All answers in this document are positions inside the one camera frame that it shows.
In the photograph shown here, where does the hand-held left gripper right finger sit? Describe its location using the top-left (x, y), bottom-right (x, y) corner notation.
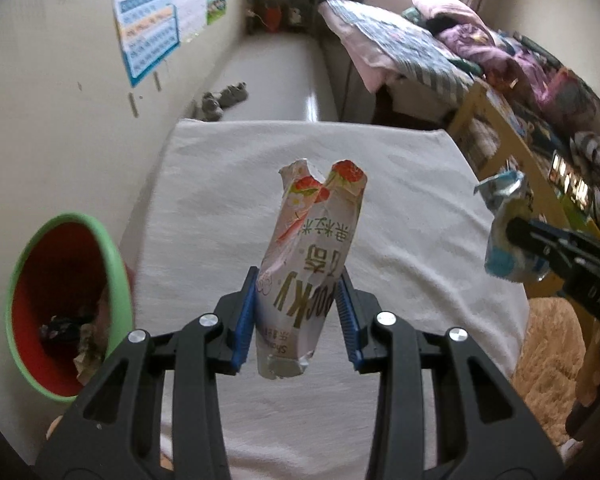
top-left (337, 266), bottom-right (566, 480)

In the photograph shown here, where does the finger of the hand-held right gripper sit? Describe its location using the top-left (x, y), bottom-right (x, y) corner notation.
top-left (509, 216), bottom-right (596, 256)
top-left (517, 241), bottom-right (571, 281)

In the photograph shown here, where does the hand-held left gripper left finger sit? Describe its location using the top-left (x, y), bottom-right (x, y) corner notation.
top-left (34, 266), bottom-right (260, 480)

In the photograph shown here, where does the silver blue wrapper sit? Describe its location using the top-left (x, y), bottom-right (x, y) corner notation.
top-left (474, 170), bottom-right (551, 283)

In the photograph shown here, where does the pink strawberry biscuit wrapper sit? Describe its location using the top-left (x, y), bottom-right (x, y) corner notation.
top-left (256, 158), bottom-right (369, 380)

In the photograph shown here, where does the clear beige wrapper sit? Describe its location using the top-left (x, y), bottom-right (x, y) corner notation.
top-left (72, 310), bottom-right (111, 386)

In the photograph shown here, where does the dark brown wrapper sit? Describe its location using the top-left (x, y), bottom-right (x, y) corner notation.
top-left (39, 314), bottom-right (96, 343)

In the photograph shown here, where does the green plastic bin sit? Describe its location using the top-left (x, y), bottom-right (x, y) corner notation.
top-left (5, 212), bottom-right (135, 405)

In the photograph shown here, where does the person's right hand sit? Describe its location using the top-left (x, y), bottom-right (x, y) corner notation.
top-left (577, 322), bottom-right (600, 407)

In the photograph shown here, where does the wooden chair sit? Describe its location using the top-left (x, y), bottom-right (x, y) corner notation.
top-left (447, 77), bottom-right (600, 241)

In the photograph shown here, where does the plush tan blanket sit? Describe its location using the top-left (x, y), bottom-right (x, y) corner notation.
top-left (45, 297), bottom-right (591, 480)

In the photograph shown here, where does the plaid cushion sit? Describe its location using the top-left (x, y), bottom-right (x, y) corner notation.
top-left (467, 110), bottom-right (506, 171)

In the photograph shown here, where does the white towel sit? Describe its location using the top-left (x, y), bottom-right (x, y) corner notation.
top-left (120, 119), bottom-right (531, 480)

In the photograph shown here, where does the dark patterned blanket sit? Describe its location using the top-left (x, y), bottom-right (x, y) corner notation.
top-left (510, 35), bottom-right (600, 196)

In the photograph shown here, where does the purple duvet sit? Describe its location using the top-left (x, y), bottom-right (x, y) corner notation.
top-left (437, 22), bottom-right (518, 78)

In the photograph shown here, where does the grey shoe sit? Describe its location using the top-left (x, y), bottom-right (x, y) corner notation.
top-left (220, 81), bottom-right (248, 109)
top-left (200, 91), bottom-right (226, 122)

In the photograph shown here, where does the patchwork quilt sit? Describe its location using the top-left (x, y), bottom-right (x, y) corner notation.
top-left (320, 0), bottom-right (476, 92)

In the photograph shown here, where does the pink bed sheet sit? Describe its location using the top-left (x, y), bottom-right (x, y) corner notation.
top-left (340, 25), bottom-right (396, 93)

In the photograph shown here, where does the pink pillow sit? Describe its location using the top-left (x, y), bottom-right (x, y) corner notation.
top-left (411, 0), bottom-right (486, 23)

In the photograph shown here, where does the large blue wall poster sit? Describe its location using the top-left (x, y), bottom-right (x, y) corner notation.
top-left (111, 0), bottom-right (182, 87)

